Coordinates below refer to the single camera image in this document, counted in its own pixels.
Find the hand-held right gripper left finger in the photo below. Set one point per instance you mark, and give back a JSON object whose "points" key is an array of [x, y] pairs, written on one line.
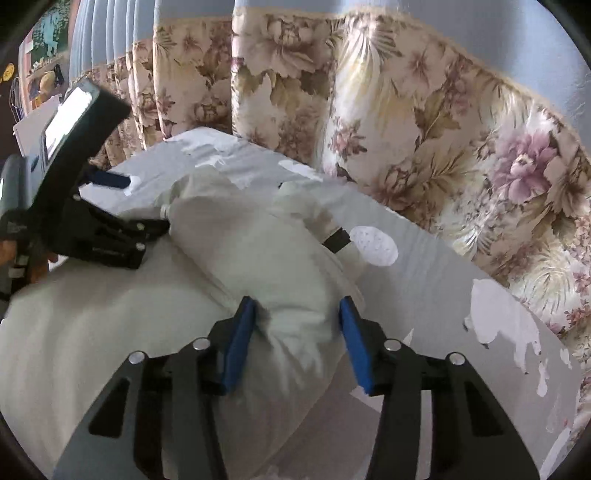
{"points": [[238, 346]]}

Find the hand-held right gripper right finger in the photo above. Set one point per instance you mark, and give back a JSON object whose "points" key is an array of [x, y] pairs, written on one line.
{"points": [[353, 346]]}

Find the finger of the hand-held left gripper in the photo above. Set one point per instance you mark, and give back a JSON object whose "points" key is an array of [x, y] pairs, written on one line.
{"points": [[113, 181], [115, 244]]}

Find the beige zip jacket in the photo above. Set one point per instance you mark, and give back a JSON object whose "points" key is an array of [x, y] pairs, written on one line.
{"points": [[138, 314]]}

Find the white box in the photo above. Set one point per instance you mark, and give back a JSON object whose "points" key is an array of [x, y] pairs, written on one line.
{"points": [[32, 129]]}

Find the cluttered shelf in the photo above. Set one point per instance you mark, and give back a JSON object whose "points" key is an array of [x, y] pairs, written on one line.
{"points": [[44, 83]]}

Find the grey cloud print bed sheet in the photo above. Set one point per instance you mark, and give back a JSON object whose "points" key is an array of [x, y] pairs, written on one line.
{"points": [[438, 286]]}

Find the blue curtain with floral border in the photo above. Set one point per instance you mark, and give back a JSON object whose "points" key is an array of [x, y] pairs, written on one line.
{"points": [[415, 92]]}

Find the teal wall poster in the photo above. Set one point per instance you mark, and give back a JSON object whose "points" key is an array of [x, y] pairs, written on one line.
{"points": [[48, 37]]}

